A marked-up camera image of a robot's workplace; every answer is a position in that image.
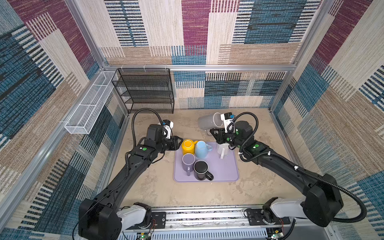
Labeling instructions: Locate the white ceramic mug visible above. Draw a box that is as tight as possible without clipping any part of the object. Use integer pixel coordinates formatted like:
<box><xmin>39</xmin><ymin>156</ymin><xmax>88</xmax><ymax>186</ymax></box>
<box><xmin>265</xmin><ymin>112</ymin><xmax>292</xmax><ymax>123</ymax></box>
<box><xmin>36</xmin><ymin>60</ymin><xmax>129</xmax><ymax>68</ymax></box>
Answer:
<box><xmin>216</xmin><ymin>143</ymin><xmax>230</xmax><ymax>159</ymax></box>

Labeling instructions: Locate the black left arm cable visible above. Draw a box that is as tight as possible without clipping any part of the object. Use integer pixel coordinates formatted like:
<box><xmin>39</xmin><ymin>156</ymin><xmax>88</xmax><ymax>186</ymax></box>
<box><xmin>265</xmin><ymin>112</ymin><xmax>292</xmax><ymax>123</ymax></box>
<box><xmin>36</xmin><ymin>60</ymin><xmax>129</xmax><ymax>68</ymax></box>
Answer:
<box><xmin>131</xmin><ymin>107</ymin><xmax>164</xmax><ymax>148</ymax></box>

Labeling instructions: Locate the lavender plastic tray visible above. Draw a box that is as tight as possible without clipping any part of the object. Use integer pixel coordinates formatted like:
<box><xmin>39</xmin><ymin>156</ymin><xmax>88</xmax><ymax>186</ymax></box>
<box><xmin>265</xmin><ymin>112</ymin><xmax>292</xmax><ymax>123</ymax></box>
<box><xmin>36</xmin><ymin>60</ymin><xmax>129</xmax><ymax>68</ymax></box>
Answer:
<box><xmin>174</xmin><ymin>142</ymin><xmax>239</xmax><ymax>183</ymax></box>

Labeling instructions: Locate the white wire mesh basket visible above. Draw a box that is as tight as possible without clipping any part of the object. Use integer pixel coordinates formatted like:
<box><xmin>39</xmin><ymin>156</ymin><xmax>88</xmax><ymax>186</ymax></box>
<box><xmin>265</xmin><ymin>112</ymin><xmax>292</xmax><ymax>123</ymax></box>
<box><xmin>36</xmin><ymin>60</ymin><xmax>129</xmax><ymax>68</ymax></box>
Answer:
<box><xmin>65</xmin><ymin>71</ymin><xmax>115</xmax><ymax>135</ymax></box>

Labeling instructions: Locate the lavender ceramic mug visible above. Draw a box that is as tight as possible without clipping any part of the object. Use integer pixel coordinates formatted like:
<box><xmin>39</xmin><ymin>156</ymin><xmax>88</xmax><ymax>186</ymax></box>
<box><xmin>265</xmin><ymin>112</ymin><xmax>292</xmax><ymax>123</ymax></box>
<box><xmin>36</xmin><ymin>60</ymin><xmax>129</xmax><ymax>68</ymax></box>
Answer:
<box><xmin>182</xmin><ymin>153</ymin><xmax>196</xmax><ymax>176</ymax></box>

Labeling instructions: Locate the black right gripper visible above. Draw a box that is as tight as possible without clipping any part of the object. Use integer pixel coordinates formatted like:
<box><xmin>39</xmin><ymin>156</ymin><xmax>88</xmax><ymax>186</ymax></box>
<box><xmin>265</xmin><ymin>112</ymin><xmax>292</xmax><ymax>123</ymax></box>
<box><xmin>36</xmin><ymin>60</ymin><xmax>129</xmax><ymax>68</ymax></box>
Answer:
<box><xmin>209</xmin><ymin>127</ymin><xmax>244</xmax><ymax>149</ymax></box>

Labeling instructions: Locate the black wire shelf rack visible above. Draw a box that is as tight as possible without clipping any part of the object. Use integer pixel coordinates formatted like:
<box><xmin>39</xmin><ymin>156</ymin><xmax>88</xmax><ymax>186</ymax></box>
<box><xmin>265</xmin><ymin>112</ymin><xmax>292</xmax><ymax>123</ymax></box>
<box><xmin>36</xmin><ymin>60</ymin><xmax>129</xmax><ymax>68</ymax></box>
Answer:
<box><xmin>112</xmin><ymin>68</ymin><xmax>175</xmax><ymax>114</ymax></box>

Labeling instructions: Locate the light blue plain mug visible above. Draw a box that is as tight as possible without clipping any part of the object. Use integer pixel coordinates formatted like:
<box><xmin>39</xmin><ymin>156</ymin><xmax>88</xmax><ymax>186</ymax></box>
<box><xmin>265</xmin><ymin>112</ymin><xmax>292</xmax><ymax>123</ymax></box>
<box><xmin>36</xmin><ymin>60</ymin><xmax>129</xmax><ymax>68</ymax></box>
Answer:
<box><xmin>195</xmin><ymin>141</ymin><xmax>213</xmax><ymax>160</ymax></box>

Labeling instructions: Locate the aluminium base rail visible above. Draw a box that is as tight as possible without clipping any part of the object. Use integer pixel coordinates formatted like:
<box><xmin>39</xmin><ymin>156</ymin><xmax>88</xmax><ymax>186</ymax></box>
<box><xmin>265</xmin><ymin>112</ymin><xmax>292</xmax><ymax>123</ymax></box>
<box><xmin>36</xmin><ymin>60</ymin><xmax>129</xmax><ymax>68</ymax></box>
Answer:
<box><xmin>77</xmin><ymin>203</ymin><xmax>334</xmax><ymax>240</ymax></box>

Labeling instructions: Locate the yellow round mug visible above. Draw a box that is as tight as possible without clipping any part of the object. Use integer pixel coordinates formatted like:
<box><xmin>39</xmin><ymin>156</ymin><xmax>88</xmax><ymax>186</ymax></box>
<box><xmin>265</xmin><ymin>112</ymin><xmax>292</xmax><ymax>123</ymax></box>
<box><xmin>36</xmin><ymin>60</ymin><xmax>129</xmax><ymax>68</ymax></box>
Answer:
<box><xmin>182</xmin><ymin>139</ymin><xmax>198</xmax><ymax>155</ymax></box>

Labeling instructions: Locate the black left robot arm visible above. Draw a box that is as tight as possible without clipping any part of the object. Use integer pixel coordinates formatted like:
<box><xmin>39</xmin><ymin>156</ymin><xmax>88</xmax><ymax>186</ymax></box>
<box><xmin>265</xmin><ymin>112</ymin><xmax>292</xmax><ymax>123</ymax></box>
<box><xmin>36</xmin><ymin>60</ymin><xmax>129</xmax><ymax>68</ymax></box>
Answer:
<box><xmin>78</xmin><ymin>120</ymin><xmax>183</xmax><ymax>240</ymax></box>

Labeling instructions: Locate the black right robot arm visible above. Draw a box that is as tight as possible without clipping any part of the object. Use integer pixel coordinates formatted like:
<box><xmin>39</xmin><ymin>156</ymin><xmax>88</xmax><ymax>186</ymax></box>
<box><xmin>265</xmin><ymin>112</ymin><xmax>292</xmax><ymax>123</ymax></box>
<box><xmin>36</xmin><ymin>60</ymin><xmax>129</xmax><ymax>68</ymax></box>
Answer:
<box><xmin>210</xmin><ymin>121</ymin><xmax>344</xmax><ymax>227</ymax></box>

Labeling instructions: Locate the grey ceramic mug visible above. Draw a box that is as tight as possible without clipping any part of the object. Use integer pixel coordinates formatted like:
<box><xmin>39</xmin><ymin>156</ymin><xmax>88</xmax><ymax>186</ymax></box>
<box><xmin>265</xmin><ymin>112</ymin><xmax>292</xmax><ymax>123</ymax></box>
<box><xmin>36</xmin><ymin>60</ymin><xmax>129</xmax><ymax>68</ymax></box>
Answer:
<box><xmin>198</xmin><ymin>113</ymin><xmax>223</xmax><ymax>136</ymax></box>

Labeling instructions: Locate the black ceramic mug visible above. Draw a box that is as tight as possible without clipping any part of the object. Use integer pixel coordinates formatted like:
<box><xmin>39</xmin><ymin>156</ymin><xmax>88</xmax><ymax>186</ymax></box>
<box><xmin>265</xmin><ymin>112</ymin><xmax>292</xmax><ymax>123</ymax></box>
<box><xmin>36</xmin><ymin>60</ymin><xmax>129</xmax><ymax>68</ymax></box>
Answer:
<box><xmin>194</xmin><ymin>160</ymin><xmax>214</xmax><ymax>181</ymax></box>

